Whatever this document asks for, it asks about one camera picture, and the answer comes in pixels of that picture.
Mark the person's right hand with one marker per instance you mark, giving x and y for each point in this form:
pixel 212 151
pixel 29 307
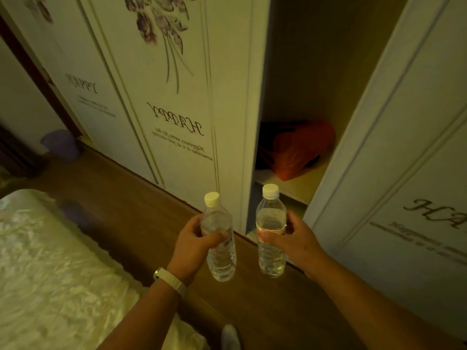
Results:
pixel 303 247

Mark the person's left hand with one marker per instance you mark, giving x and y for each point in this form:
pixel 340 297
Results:
pixel 189 255

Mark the clear plastic water bottle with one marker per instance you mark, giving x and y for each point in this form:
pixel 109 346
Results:
pixel 222 262
pixel 270 258

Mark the person's right forearm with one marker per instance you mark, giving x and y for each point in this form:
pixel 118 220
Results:
pixel 383 313

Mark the person's left forearm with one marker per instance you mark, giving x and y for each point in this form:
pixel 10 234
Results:
pixel 146 317

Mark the person's white shoe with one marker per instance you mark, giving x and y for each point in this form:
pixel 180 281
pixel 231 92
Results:
pixel 230 339

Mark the smartwatch with white band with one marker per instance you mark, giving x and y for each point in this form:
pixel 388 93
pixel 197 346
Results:
pixel 171 279

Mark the red plastic bag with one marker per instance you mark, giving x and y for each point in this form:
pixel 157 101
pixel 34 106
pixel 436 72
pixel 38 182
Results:
pixel 299 149

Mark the bed with pale yellow bedspread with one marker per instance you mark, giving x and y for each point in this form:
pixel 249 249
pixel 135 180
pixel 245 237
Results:
pixel 54 273

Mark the purple waste bin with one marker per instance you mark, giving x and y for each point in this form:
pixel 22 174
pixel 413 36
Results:
pixel 60 145

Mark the white floral sliding wardrobe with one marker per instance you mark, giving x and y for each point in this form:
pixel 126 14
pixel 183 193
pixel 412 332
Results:
pixel 175 69

